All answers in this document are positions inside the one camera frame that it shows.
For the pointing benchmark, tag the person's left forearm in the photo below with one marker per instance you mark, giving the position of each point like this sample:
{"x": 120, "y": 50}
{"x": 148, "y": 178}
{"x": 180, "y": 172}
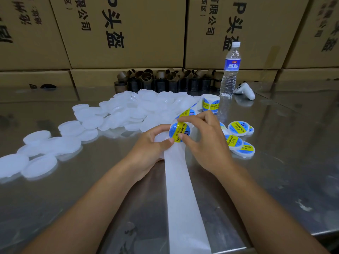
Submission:
{"x": 82, "y": 219}

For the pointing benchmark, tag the sticker roll with backing strip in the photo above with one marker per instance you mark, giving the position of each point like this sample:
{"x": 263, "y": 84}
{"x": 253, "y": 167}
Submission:
{"x": 185, "y": 209}

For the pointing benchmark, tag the clear plastic water bottle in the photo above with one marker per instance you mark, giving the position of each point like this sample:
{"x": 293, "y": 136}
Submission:
{"x": 230, "y": 72}

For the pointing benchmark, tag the white handheld controller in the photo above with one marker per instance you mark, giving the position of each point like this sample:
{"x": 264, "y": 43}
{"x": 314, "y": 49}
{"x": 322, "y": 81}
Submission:
{"x": 244, "y": 91}

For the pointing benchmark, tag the row of dark cardboard tubes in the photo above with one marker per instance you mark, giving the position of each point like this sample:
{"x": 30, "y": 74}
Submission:
{"x": 155, "y": 82}

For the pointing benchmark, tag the person's right forearm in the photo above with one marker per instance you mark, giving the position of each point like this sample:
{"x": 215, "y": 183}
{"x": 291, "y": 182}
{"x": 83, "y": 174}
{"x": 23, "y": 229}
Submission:
{"x": 273, "y": 219}

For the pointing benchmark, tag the person's left hand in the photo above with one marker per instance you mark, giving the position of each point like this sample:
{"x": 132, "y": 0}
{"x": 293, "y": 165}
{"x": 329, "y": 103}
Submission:
{"x": 145, "y": 158}

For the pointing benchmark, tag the pile of white plastic lids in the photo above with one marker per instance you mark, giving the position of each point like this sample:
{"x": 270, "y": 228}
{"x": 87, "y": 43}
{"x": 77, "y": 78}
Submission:
{"x": 122, "y": 108}

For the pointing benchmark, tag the person's right hand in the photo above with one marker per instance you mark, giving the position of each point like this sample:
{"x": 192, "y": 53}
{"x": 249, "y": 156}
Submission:
{"x": 212, "y": 148}

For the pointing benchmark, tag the stack of brown cardboard boxes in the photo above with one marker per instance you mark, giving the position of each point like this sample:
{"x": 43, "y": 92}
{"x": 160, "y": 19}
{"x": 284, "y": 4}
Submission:
{"x": 132, "y": 34}

